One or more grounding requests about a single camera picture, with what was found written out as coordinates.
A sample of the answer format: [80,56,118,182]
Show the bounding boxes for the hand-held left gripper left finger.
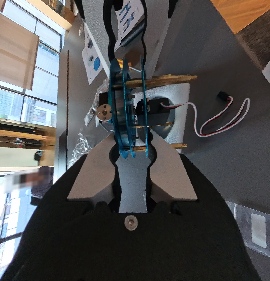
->
[67,131,121,202]

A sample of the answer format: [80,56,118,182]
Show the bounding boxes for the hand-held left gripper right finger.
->
[146,130,198,202]

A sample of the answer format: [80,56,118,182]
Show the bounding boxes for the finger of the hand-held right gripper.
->
[140,0,171,75]
[81,0,118,73]

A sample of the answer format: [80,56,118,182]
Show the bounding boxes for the blue robot base with servo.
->
[95,55,198,159]

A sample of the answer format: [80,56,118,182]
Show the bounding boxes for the dark grey desk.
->
[54,0,270,281]

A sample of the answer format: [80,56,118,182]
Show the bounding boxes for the crumpled clear plastic wrap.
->
[68,132,92,170]

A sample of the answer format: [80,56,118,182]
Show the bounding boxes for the printed instruction sheet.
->
[82,0,147,85]

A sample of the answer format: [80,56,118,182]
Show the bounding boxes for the clear bag with nuts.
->
[84,92,100,127]

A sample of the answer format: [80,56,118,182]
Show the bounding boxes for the white foam packaging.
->
[135,82,190,152]

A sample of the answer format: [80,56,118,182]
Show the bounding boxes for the black-framed window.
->
[0,0,68,242]

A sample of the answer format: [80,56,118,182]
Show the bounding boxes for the large clear bag white label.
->
[226,200,270,258]

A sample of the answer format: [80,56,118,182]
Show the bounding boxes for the white foam piece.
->
[262,58,270,91]

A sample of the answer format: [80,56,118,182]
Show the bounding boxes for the white red black servo cable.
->
[160,91,251,138]

